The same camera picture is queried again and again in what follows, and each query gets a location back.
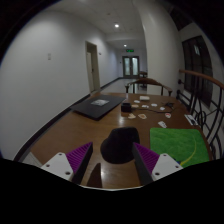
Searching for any distant wooden chair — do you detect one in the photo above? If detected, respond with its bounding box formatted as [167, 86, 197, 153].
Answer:
[138, 70, 148, 88]

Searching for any dark framed window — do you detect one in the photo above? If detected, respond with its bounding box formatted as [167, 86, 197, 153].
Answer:
[181, 35, 214, 108]

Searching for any green mouse pad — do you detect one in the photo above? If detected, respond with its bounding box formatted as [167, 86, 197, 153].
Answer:
[149, 127, 211, 168]

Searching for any black railing with wooden handrail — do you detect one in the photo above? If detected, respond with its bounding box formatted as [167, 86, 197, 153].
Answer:
[175, 68, 224, 161]

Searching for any wooden armchair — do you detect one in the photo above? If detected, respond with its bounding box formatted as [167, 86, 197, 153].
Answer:
[125, 77, 174, 97]

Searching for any black computer mouse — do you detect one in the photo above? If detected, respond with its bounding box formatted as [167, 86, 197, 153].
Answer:
[100, 126, 141, 165]

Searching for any closed black laptop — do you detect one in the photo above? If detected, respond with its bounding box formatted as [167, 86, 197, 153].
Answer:
[69, 94, 127, 121]

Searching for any side doorway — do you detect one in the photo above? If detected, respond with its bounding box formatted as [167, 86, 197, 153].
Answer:
[85, 40, 101, 94]

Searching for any small black box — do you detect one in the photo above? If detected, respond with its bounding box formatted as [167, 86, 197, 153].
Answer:
[120, 102, 132, 113]

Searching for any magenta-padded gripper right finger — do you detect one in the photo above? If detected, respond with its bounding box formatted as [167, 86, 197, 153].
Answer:
[132, 141, 184, 186]

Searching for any glass double door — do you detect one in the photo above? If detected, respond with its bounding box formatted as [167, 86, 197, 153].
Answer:
[122, 55, 140, 79]

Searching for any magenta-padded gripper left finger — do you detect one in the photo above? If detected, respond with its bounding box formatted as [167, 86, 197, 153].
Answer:
[40, 141, 94, 186]

